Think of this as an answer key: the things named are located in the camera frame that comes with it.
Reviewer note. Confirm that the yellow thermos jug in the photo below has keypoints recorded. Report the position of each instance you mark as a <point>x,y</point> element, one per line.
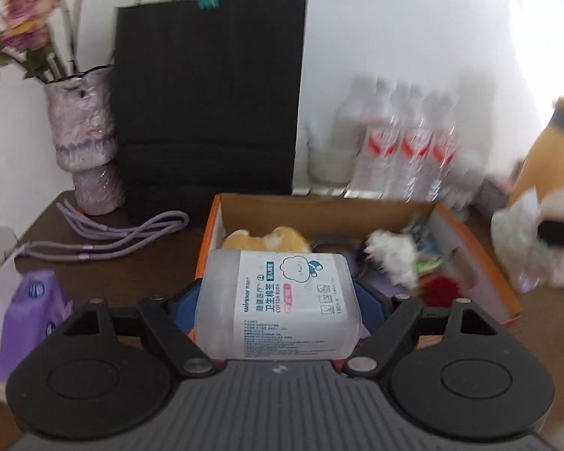
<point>545,159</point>

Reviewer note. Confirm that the translucent cotton swab box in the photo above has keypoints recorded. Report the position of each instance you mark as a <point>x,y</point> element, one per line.
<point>277,305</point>

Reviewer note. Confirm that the translucent plastic bottle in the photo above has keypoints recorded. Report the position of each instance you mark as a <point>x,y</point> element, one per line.
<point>348,122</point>

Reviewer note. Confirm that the mottled purple vase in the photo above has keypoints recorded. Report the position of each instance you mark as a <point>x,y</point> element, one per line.
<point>84,127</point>

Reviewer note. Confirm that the white fluffy toy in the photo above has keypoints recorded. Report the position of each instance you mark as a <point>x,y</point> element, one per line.
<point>392,253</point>

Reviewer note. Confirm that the yellow spotted plush toy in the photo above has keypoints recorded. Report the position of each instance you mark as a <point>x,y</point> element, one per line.
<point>263,239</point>

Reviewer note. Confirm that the black paper bag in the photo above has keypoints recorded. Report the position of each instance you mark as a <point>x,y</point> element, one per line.
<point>207,103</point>

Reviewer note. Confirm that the clear glass cup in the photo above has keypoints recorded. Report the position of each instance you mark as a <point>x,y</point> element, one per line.
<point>329,164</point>

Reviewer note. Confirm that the red label water bottle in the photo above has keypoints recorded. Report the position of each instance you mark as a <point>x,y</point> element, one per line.
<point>378,150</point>
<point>413,159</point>
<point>444,159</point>

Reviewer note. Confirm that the white robot figure speaker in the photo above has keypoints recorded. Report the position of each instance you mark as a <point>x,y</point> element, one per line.
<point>467,174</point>

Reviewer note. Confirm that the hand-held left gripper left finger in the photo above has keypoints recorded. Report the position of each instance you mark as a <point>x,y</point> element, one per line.
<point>183,310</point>

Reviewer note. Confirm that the red orange cardboard box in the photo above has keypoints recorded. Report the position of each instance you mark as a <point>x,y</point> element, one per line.
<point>310,211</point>

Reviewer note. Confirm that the teal binder clip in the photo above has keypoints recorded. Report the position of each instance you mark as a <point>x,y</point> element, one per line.
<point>209,2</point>

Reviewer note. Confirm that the dried pink rose bouquet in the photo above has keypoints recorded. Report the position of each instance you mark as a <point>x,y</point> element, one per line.
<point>28,4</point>

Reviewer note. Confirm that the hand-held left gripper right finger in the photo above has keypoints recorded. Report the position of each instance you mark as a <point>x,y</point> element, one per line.
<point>369,307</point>

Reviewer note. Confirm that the red pompom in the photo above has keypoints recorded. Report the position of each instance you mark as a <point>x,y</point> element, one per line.
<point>439,291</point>

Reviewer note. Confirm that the blue white packet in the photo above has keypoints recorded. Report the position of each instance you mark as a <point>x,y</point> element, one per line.
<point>425,244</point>

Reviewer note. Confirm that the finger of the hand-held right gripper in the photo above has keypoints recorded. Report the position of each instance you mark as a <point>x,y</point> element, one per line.
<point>561,233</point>

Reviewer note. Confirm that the purple tissue pack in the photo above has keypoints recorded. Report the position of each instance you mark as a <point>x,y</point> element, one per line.
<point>23,310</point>

